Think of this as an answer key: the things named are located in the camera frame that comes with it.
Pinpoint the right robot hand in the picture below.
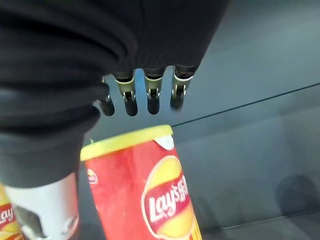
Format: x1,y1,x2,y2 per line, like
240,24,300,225
0,0,232,240

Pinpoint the red Lay's chip can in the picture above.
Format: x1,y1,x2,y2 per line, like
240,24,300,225
0,183,24,240
79,124,203,240

